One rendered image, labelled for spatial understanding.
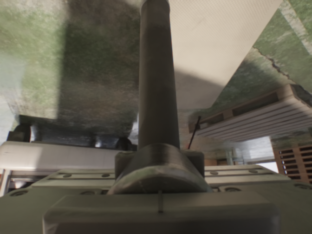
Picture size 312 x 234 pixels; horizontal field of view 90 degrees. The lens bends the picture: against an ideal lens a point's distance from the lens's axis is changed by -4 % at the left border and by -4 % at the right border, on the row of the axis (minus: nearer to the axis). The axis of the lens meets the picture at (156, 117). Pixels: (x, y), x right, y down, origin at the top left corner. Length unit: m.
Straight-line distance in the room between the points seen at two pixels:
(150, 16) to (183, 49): 0.42
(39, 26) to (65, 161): 1.29
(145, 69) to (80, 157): 1.76
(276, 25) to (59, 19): 0.96
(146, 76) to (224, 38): 0.50
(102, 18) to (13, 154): 1.48
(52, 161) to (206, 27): 1.71
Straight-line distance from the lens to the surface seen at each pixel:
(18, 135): 2.14
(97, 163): 1.93
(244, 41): 0.68
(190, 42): 0.62
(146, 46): 0.19
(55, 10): 0.86
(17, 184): 2.18
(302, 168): 5.34
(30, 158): 1.90
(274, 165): 8.65
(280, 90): 1.57
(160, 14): 0.23
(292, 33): 1.09
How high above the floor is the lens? 0.64
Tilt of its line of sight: 21 degrees down
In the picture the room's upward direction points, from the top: 179 degrees clockwise
